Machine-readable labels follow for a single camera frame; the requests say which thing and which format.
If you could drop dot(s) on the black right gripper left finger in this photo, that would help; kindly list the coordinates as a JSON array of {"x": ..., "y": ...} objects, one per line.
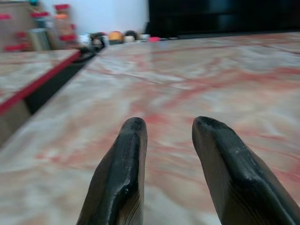
[{"x": 122, "y": 178}]

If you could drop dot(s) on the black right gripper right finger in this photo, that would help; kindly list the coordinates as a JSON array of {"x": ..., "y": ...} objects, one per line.
[{"x": 236, "y": 173}]

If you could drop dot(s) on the marble table with red edge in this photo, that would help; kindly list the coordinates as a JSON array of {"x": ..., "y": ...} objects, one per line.
[{"x": 30, "y": 72}]

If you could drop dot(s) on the orange round object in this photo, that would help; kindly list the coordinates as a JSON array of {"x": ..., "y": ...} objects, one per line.
[{"x": 115, "y": 36}]

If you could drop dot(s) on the dark round object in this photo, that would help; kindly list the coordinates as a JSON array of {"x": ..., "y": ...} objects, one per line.
[{"x": 130, "y": 36}]

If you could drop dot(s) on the pink small object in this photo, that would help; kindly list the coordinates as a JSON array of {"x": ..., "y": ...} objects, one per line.
[{"x": 154, "y": 39}]

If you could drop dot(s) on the black cabinet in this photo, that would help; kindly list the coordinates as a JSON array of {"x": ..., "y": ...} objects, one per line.
[{"x": 223, "y": 17}]

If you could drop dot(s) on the grey metal canister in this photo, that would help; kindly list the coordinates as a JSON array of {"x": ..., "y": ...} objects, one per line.
[{"x": 38, "y": 39}]

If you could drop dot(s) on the red lidded clear jar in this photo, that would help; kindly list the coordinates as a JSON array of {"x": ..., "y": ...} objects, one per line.
[{"x": 63, "y": 23}]

